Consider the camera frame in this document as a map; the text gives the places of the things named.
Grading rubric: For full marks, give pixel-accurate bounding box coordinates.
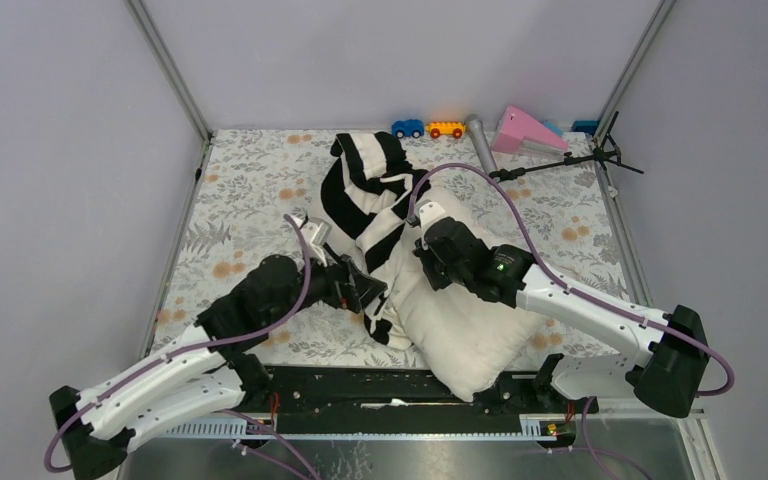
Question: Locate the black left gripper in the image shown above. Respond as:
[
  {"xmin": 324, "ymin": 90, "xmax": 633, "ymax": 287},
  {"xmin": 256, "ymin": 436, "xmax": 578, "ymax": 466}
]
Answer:
[{"xmin": 267, "ymin": 243, "xmax": 386, "ymax": 325}]

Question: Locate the cream white pillow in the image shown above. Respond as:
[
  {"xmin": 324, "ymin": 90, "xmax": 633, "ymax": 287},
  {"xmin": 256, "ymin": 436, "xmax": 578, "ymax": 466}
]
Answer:
[{"xmin": 330, "ymin": 186, "xmax": 551, "ymax": 403}]

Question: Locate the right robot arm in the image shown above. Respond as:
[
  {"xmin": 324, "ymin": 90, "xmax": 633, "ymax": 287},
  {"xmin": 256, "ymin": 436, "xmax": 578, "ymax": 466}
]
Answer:
[{"xmin": 412, "ymin": 201, "xmax": 711, "ymax": 418}]

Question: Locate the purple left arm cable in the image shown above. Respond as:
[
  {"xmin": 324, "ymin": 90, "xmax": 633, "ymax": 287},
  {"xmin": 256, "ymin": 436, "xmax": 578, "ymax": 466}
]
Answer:
[{"xmin": 43, "ymin": 213, "xmax": 322, "ymax": 480}]

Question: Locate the floral patterned table mat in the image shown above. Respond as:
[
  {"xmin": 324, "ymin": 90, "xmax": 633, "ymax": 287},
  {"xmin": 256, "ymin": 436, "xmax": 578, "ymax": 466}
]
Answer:
[{"xmin": 147, "ymin": 130, "xmax": 642, "ymax": 369}]

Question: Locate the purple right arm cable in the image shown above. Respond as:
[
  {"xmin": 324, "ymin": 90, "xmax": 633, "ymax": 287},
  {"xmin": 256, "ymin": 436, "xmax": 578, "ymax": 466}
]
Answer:
[{"xmin": 407, "ymin": 162, "xmax": 736, "ymax": 480}]

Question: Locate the grey microphone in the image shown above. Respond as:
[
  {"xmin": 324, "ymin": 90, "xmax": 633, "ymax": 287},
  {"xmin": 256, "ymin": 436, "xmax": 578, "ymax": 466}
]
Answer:
[{"xmin": 465, "ymin": 114, "xmax": 498, "ymax": 178}]

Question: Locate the pink wedge block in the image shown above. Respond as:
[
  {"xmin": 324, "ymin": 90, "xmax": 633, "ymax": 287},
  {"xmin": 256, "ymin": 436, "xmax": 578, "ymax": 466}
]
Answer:
[{"xmin": 490, "ymin": 105, "xmax": 568, "ymax": 154}]

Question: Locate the black white striped pillowcase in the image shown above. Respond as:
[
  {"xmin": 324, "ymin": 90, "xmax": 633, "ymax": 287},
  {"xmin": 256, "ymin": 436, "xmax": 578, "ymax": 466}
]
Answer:
[{"xmin": 315, "ymin": 131, "xmax": 430, "ymax": 350}]

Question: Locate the black mini tripod stand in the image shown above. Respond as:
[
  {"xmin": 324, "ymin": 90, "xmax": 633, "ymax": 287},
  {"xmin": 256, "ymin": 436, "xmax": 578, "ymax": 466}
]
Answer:
[{"xmin": 489, "ymin": 111, "xmax": 644, "ymax": 182}]

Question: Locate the light blue block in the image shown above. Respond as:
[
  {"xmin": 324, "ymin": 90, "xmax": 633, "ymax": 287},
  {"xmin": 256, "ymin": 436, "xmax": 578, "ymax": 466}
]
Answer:
[{"xmin": 542, "ymin": 121, "xmax": 564, "ymax": 137}]

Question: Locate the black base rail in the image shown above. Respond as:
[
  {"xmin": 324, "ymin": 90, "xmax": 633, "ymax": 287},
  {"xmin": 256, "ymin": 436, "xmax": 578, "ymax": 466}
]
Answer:
[{"xmin": 237, "ymin": 366, "xmax": 598, "ymax": 436}]

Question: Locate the orange yellow toy car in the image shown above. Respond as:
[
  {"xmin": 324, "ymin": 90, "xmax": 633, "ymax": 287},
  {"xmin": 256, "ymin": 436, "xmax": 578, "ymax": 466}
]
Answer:
[{"xmin": 425, "ymin": 122, "xmax": 467, "ymax": 139}]

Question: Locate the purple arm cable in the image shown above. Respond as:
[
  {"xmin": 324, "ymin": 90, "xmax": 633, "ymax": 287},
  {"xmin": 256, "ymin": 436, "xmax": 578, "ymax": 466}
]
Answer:
[
  {"xmin": 407, "ymin": 162, "xmax": 736, "ymax": 480},
  {"xmin": 43, "ymin": 213, "xmax": 322, "ymax": 480}
]

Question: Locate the blue toy car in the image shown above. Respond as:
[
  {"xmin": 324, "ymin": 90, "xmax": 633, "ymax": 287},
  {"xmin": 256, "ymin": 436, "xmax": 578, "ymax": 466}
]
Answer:
[{"xmin": 391, "ymin": 119, "xmax": 425, "ymax": 139}]

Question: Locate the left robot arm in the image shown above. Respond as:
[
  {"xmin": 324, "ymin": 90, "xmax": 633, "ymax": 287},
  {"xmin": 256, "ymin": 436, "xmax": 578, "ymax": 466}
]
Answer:
[{"xmin": 49, "ymin": 217, "xmax": 387, "ymax": 479}]

